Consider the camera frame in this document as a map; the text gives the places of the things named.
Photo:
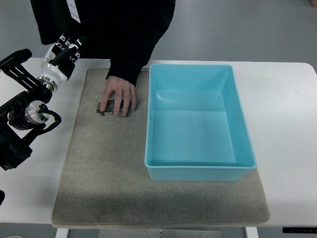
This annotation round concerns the person's bare hand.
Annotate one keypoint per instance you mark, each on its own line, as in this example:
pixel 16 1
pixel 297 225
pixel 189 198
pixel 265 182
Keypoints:
pixel 125 96

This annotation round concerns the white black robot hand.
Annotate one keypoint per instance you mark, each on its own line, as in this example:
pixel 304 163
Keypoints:
pixel 59 62

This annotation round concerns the brown toy hippo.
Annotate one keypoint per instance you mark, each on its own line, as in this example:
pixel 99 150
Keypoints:
pixel 109 107

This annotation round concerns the black sleeved person forearm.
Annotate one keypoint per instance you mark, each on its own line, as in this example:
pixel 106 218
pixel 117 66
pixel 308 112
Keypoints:
pixel 144 22

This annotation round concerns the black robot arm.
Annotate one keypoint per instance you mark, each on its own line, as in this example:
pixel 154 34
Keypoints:
pixel 26 116

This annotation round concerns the light blue plastic box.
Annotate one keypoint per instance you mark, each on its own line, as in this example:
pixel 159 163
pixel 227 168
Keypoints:
pixel 196 129

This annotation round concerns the white paper badge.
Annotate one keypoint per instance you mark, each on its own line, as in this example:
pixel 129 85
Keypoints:
pixel 73 10

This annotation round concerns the beige felt mat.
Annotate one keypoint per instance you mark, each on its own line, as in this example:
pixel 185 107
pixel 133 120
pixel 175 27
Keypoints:
pixel 105 184

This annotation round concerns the black table control panel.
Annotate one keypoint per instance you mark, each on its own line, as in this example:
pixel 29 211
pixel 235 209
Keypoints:
pixel 299 230

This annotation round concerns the metal table frame bracket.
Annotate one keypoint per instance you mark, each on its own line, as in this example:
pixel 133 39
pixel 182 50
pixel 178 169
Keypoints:
pixel 158 233

